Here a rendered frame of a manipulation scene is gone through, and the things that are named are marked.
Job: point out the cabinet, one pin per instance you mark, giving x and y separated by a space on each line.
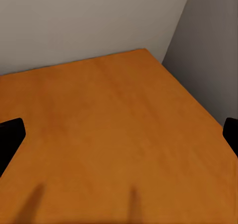
114 140

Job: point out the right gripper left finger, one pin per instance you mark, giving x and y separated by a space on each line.
12 134

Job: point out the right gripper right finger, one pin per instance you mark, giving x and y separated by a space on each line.
230 133

